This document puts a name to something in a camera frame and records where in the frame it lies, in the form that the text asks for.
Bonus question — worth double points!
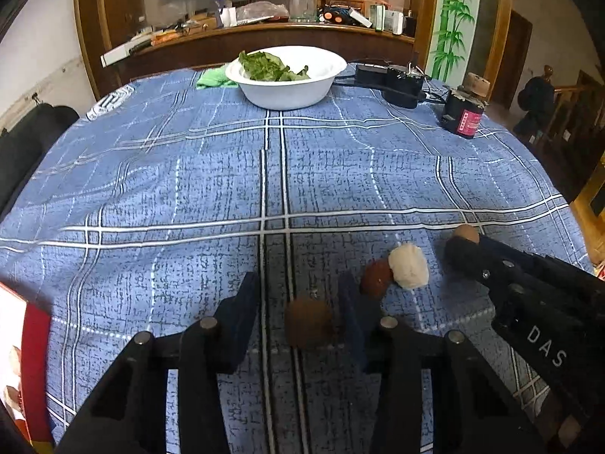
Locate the bamboo wall decal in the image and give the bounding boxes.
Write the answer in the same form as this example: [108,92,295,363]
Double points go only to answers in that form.
[430,0,483,81]

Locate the black jar with red label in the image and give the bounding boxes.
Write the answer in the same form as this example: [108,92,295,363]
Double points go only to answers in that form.
[442,87,486,140]

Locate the brown fuzzy fruit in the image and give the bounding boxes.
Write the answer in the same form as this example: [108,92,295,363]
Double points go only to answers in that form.
[284,296,335,351]

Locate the wooden glass cabinet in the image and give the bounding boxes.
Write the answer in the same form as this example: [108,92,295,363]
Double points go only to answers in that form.
[76,0,513,100]

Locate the long white box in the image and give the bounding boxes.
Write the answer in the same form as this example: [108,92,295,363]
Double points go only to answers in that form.
[101,38,157,68]

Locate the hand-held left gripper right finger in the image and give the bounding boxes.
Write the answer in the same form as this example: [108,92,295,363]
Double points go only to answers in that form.
[338,277,549,454]

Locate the blue checked tablecloth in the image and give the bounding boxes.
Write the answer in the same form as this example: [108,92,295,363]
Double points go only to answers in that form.
[0,63,596,454]

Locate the white bowl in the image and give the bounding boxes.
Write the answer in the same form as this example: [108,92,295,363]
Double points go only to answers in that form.
[225,46,348,109]

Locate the wooden cap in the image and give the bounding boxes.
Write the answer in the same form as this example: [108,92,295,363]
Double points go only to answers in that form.
[461,72,492,102]

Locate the green leafy vegetables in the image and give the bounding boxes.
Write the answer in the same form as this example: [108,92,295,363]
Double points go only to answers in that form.
[239,50,311,82]

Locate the crumpled plastic bag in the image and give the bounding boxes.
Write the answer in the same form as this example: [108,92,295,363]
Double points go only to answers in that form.
[236,2,290,22]

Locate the black sofa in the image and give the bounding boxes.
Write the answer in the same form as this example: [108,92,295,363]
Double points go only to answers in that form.
[0,104,80,218]

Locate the white container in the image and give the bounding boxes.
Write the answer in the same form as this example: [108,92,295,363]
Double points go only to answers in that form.
[383,9,405,35]

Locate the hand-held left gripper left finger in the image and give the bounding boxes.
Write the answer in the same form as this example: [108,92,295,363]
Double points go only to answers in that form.
[54,272,262,454]

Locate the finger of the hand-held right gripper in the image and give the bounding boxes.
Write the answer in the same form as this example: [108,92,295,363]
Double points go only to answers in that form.
[478,235,605,301]
[445,237,526,304]

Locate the glass vase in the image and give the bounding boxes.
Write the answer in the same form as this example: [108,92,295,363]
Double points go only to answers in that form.
[289,0,316,22]

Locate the green cloth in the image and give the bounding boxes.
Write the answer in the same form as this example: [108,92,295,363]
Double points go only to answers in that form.
[196,65,239,90]

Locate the wooden door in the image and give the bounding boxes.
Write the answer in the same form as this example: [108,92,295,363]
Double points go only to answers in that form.
[494,9,534,109]

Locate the red-rimmed white tray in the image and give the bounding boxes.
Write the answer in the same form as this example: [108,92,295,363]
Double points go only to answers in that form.
[0,284,54,446]

